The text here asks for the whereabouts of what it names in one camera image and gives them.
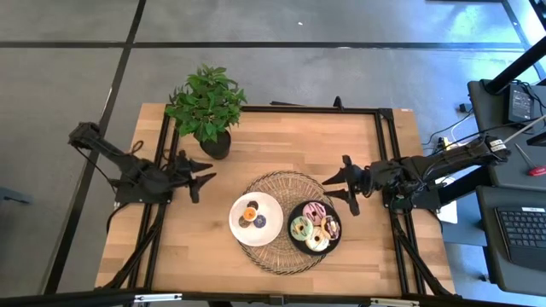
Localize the black diagonal pole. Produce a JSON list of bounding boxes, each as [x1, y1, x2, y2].
[[484, 36, 546, 96]]

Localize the large pink donut dark stripes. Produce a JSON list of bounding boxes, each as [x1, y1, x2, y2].
[[302, 201, 328, 226]]

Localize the large white donut blue stripes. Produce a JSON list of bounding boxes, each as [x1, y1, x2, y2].
[[305, 226, 331, 252]]

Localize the black round plate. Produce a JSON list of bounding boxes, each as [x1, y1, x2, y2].
[[286, 200, 343, 257]]

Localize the black keyboard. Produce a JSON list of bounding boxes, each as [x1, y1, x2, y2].
[[494, 206, 546, 272]]

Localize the round woven straw placemat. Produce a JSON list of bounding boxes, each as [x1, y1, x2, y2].
[[236, 170, 338, 276]]

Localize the grey metal rod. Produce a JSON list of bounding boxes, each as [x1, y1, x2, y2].
[[502, 113, 546, 144]]

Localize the red handled screwdriver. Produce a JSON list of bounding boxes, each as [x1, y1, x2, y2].
[[514, 142, 546, 177]]

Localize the dark grey keyboard desk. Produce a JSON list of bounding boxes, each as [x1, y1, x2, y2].
[[475, 185, 546, 298]]

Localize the black overhead crossbeam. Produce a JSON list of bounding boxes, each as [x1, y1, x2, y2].
[[0, 287, 546, 307]]

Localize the black aluminium table frame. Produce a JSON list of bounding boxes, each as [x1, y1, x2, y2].
[[94, 104, 460, 299]]

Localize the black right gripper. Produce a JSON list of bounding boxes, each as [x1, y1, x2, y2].
[[321, 153, 374, 217]]

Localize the white paper sheet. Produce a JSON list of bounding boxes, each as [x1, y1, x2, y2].
[[437, 200, 459, 225]]

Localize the black power adapter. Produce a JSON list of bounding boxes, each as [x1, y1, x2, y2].
[[507, 83, 535, 125]]

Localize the white round plate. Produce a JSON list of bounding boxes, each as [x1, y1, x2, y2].
[[228, 191, 285, 248]]

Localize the dark grey side desk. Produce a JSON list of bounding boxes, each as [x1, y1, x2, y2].
[[467, 78, 546, 188]]

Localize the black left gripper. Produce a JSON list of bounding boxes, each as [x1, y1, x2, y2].
[[167, 149, 218, 205]]

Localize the large chocolate donut pink stripes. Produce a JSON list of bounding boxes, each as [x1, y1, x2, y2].
[[320, 215, 341, 241]]

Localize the silver metal bracket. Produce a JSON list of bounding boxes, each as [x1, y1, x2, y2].
[[369, 298, 421, 307], [133, 293, 183, 304]]

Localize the green plant in black pot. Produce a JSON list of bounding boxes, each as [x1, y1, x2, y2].
[[164, 63, 248, 161]]

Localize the large mint green donut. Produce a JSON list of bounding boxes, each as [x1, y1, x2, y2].
[[289, 215, 315, 242]]

